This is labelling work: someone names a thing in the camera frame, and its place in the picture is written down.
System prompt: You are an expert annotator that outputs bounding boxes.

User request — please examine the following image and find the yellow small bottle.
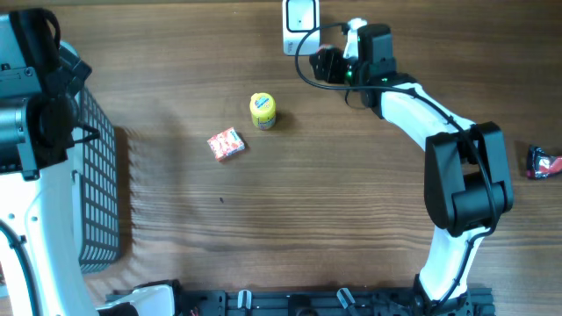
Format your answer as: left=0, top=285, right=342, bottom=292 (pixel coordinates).
left=249, top=92, right=277, bottom=130

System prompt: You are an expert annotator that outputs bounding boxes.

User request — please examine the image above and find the red white small carton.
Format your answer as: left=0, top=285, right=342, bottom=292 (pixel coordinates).
left=207, top=127, right=245, bottom=162

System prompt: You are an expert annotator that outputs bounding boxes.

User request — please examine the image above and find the black red snack packet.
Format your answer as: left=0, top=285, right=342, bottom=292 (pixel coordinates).
left=526, top=146, right=561, bottom=180

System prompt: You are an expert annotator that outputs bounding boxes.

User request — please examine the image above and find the round tin can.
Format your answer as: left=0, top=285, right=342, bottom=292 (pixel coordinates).
left=318, top=44, right=334, bottom=51

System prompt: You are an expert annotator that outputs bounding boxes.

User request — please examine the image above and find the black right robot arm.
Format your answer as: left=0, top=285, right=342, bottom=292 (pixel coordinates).
left=309, top=18, right=514, bottom=315

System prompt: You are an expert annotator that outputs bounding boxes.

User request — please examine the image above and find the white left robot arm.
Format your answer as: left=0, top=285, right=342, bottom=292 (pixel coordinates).
left=1, top=8, right=179, bottom=315

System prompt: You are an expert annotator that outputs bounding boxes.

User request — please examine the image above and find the white barcode scanner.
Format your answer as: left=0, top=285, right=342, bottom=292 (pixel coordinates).
left=282, top=0, right=321, bottom=56

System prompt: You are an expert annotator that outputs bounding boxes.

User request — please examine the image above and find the grey plastic basket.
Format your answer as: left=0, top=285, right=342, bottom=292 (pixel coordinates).
left=56, top=41, right=122, bottom=276

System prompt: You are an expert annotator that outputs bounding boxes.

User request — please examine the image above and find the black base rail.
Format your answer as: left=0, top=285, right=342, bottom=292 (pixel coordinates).
left=104, top=280, right=496, bottom=316

